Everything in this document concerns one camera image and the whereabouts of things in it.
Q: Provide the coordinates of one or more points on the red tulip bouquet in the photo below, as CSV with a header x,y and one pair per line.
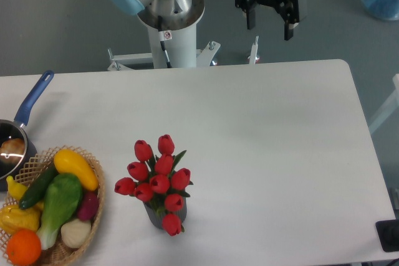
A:
x,y
155,179

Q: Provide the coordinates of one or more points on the grey ribbed vase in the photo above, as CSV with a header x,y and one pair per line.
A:
x,y
156,218

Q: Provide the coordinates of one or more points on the black device at table edge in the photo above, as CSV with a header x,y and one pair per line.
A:
x,y
388,235

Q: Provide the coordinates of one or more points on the yellow squash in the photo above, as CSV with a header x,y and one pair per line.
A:
x,y
68,161

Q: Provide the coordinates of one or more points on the purple red onion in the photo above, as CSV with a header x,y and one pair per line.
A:
x,y
89,206

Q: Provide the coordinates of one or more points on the green bok choy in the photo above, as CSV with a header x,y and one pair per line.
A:
x,y
61,199

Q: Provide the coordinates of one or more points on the brown bread in pan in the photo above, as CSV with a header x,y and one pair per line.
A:
x,y
13,148

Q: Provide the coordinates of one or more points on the green cucumber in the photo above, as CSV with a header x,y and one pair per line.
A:
x,y
37,190

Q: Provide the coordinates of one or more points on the white garlic bulb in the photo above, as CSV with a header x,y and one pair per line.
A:
x,y
75,232

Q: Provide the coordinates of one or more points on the yellow banana pepper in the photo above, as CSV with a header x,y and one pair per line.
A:
x,y
15,191

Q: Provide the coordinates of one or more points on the yellow pumpkin gourd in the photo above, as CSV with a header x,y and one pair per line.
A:
x,y
14,219

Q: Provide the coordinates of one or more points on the orange fruit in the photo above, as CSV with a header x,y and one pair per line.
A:
x,y
24,247

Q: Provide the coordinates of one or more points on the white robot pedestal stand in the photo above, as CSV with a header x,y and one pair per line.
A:
x,y
169,49

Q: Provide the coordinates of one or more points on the white frame at right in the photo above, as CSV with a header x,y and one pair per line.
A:
x,y
385,110

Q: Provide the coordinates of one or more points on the blue handled saucepan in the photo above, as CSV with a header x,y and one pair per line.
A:
x,y
16,129

